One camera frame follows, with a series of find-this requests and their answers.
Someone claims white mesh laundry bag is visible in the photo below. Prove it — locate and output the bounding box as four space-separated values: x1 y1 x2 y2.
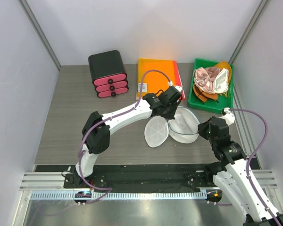
144 106 200 148

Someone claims white bra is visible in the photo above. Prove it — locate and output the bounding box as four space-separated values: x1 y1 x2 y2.
213 68 229 94

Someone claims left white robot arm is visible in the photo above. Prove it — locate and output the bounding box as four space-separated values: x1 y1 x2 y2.
74 85 183 188

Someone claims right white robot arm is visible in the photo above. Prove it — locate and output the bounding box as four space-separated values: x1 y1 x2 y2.
198 116 283 226

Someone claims mustard orange bra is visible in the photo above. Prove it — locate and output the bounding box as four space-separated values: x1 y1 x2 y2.
193 61 232 102

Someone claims pink bra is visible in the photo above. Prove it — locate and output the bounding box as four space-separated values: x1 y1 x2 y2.
194 67 221 94

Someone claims orange folder stack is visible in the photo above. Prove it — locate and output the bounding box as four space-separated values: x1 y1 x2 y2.
136 58 183 100

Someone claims black pink drawer box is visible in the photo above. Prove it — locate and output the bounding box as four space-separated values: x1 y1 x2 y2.
88 50 129 98

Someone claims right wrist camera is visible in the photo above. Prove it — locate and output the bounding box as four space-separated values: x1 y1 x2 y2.
220 107 235 126

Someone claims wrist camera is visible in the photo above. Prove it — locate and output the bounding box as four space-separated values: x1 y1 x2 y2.
167 81 183 95
220 107 235 126

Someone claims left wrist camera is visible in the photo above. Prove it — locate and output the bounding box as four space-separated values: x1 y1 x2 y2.
167 81 183 95

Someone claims white slotted cable duct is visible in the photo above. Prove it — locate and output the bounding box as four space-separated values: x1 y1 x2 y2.
30 190 207 201

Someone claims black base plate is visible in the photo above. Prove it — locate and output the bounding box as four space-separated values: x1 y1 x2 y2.
63 163 233 189

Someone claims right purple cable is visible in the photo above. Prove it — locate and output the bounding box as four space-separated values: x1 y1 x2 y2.
206 107 283 226

